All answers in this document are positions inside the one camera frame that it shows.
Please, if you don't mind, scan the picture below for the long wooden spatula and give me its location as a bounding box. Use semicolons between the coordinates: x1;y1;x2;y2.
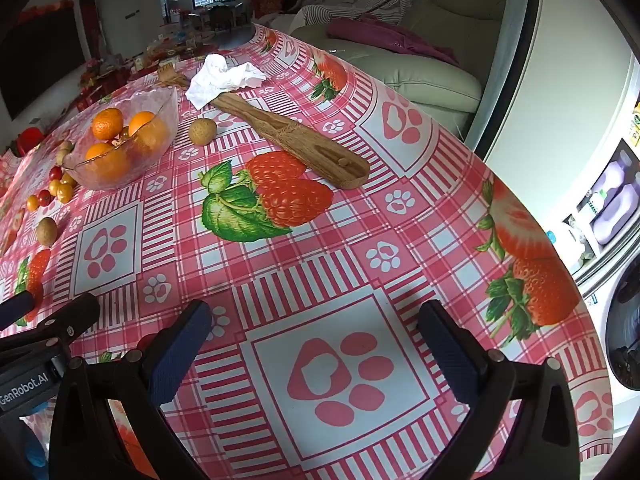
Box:
157;64;372;190

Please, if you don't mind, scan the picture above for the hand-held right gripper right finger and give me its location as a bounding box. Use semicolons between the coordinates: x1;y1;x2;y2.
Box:
417;300;581;480

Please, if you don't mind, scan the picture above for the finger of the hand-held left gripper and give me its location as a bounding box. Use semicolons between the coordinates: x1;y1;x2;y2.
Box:
0;292;101;360
0;291;36;332

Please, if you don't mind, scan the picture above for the clear glass bowl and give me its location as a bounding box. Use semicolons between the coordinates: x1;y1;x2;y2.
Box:
62;85;180;191

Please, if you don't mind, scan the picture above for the red plastic stool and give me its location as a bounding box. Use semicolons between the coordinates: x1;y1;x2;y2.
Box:
17;127;45;153

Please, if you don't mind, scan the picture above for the orange mandarin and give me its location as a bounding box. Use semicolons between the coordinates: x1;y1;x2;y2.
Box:
91;107;124;142
127;111;170;153
84;142;132;181

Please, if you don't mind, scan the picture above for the dining table with chairs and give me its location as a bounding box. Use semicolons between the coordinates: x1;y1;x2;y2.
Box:
195;2;251;33

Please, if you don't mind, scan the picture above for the person's left forearm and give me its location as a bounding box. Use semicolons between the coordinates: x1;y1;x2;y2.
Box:
20;400;51;467

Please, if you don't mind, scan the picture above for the white washing machine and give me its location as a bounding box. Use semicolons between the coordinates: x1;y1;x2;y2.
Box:
575;255;640;406

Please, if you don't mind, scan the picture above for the purple cloth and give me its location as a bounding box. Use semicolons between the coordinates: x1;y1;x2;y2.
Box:
326;15;460;66

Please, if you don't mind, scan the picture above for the light green sofa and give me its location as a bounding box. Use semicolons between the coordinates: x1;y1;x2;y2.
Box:
290;0;511;133

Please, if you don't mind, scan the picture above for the crumpled white tissue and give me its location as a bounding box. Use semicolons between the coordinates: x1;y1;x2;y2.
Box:
185;53;268;110

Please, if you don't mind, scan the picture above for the cluster of cherry tomatoes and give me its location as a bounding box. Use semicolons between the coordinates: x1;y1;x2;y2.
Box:
25;164;78;212

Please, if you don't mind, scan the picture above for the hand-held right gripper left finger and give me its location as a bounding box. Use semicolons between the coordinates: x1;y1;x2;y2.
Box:
48;300;213;480

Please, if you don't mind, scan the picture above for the black television screen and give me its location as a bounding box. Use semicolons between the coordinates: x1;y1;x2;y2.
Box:
0;2;87;121

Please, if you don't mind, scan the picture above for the purple plastic bottle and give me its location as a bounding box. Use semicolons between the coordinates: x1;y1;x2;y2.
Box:
592;172;640;246
590;152;636;211

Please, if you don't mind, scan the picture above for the cluttered coffee table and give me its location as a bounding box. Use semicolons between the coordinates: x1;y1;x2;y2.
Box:
75;35;221;111

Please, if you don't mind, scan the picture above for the red checked strawberry tablecloth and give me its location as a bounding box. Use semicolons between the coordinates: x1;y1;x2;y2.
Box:
0;22;616;480

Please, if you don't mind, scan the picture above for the brown round fruit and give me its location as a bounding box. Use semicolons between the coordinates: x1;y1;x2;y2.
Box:
35;217;58;248
188;117;218;147

